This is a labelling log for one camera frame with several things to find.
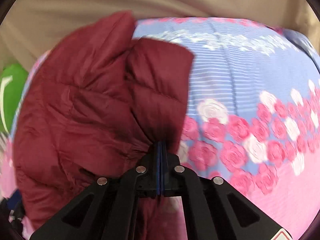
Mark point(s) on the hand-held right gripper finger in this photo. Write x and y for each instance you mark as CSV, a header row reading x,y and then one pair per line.
x,y
162,167
157,167

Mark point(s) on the dark red puffer jacket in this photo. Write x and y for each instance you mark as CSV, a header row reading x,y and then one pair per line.
x,y
82,110

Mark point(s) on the floral pink and blue bedsheet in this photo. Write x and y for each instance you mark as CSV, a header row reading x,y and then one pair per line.
x,y
250,92

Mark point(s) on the green bag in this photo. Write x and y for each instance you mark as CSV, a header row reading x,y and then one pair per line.
x,y
10,97

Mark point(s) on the beige curtain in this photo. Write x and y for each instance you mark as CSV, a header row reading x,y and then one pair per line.
x,y
150,0

